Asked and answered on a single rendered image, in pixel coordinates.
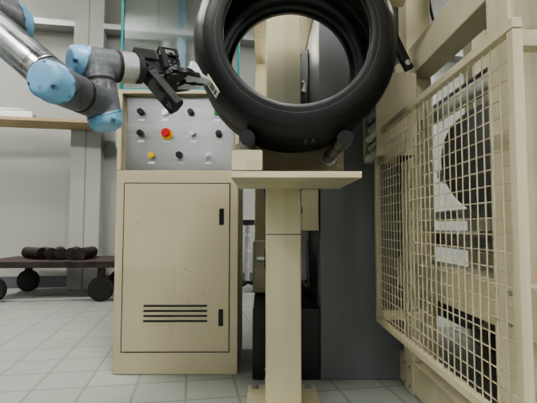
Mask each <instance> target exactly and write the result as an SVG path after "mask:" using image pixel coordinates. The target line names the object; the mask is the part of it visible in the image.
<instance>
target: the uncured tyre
mask: <svg viewBox="0 0 537 403"><path fill-rule="evenodd" d="M281 15H300V16H304V17H307V18H311V19H313V20H315V21H317V22H319V23H321V24H322V25H324V26H326V27H327V28H328V29H330V30H331V31H332V32H333V33H334V34H335V35H336V37H337V38H338V40H339V41H340V43H341V45H342V46H343V48H344V51H345V53H346V55H347V59H348V66H349V80H348V85H347V86H346V87H345V88H343V89H342V90H341V91H340V92H338V93H337V94H334V95H332V96H331V97H329V98H326V99H324V100H321V101H318V102H311V103H305V104H291V103H285V102H278V101H275V100H272V99H270V98H267V97H265V96H263V95H261V94H259V93H257V92H256V91H255V90H253V89H252V88H251V87H249V86H248V85H247V84H246V83H245V82H244V81H243V80H242V79H241V78H240V77H239V75H238V74H237V72H236V71H235V70H234V69H233V67H232V64H233V57H234V54H235V52H236V49H237V47H238V45H239V43H240V42H241V40H242V38H243V37H244V36H245V35H246V34H247V33H248V32H249V31H250V30H251V29H252V28H253V27H254V26H256V25H257V24H259V23H261V22H263V21H264V20H267V19H269V18H273V17H276V16H281ZM193 52H194V58H195V63H196V64H197V65H198V66H199V68H200V70H201V72H202V73H203V74H204V75H205V76H207V74H209V76H210V77H211V79H212V80H213V82H214V83H215V85H216V87H217V88H218V89H219V91H220V93H219V94H218V96H217V99H215V97H214V96H213V94H212V92H211V90H210V89H209V88H208V86H207V85H206V86H204V88H205V92H206V93H207V95H208V97H209V100H210V102H211V104H212V106H213V108H214V109H215V111H216V112H217V114H218V116H219V117H220V118H221V120H222V121H223V122H224V123H225V124H226V125H227V127H228V128H230V129H231V130H232V131H233V132H234V133H235V134H237V135H238V136H240V133H241V132H242V131H243V130H251V131H252V132H253V133H254V135H255V141H256V146H259V147H261V148H264V149H267V150H271V151H276V152H281V153H287V152H288V149H290V151H289V153H303V152H308V151H313V150H318V149H321V148H324V147H325V146H329V145H330V144H331V143H332V142H333V140H334V139H335V138H336V136H337V135H338V134H339V133H340V132H341V131H343V130H349V131H350V132H351V131H352V130H353V129H355V128H356V127H357V126H358V124H359V123H360V122H361V121H362V120H363V119H364V118H365V117H366V116H367V115H368V113H369V112H370V111H371V110H372V109H373V108H374V107H375V105H376V104H377V102H378V101H379V100H380V99H381V97H382V96H383V94H384V92H385V90H386V89H387V87H388V84H389V82H390V80H391V77H392V73H393V70H394V67H395V63H396V52H397V28H396V19H395V15H394V12H393V9H392V5H391V3H390V2H389V0H202V2H201V5H200V8H199V10H198V14H197V19H196V23H195V27H194V34H193ZM310 138H317V139H316V142H311V143H304V144H302V142H303V139H310Z"/></svg>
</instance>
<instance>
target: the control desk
mask: <svg viewBox="0 0 537 403"><path fill-rule="evenodd" d="M176 93H177V95H178V96H179V97H180V98H181V100H182V101H183V105H182V106H181V108H180V109H179V110H178V111H177V112H175V113H174V114H170V113H169V112H168V110H167V109H166V108H165V107H164V106H163V105H162V104H161V103H160V102H159V101H158V99H157V98H156V97H155V96H154V94H153V93H152V92H151V91H150V90H118V96H119V100H120V104H121V108H122V118H123V125H122V126H121V127H120V128H119V129H117V192H116V228H115V263H114V299H113V369H112V374H237V372H238V368H239V364H240V359H241V350H242V285H243V189H239V188H238V187H237V185H236V183H235V182H234V180H233V179H232V178H231V171H232V170H231V151H232V150H234V149H235V144H240V139H239V136H238V135H237V134H235V133H234V132H233V131H232V130H231V129H230V128H228V127H227V125H226V124H225V123H224V122H223V121H222V120H221V118H220V117H219V116H218V114H217V112H216V111H215V109H214V108H213V106H212V104H211V102H210V100H209V97H208V95H207V93H206V92H205V90H189V91H183V92H176Z"/></svg>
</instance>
